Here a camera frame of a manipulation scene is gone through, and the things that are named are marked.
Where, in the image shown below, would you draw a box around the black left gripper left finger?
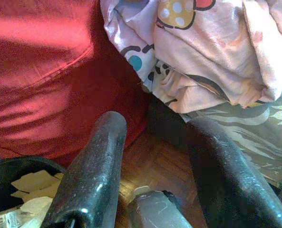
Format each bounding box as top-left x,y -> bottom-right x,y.
40,111 -> 128,228

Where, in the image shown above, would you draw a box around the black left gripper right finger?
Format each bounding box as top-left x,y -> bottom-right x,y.
187,117 -> 282,228

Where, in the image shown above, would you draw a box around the crumpled white paper scraps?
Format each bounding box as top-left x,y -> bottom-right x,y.
0,170 -> 65,228

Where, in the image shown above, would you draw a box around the bed with grey floral sheet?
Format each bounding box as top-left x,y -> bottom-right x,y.
178,90 -> 282,186

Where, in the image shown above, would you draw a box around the red sofa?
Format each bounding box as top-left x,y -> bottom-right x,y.
0,0 -> 151,167

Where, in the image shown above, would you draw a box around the pink cartoon print blanket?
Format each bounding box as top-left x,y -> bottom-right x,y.
100,0 -> 282,114

